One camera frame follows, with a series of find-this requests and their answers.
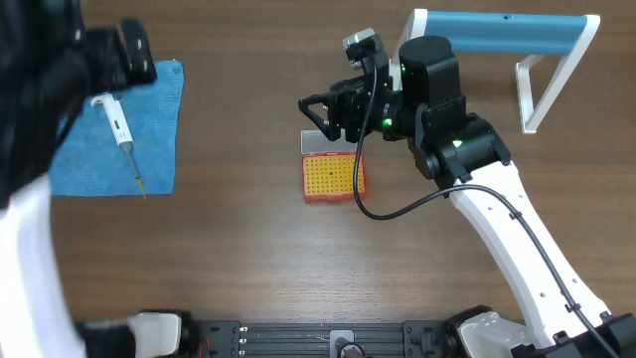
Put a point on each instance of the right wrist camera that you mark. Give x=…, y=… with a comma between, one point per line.
x=357, y=39

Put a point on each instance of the mounting rail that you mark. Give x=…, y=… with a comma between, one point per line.
x=288, y=338

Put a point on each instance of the blue cloth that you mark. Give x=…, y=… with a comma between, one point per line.
x=154, y=124

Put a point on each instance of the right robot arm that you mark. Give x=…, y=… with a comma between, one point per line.
x=507, y=238

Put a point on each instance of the red and yellow tip box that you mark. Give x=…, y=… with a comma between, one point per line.
x=330, y=174

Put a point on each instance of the white pipette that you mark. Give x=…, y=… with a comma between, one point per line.
x=118, y=124

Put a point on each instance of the white and blue stand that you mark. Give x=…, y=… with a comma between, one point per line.
x=497, y=32

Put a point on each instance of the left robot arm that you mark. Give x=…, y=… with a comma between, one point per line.
x=25, y=74

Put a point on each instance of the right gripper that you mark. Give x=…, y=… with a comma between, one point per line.
x=355, y=109

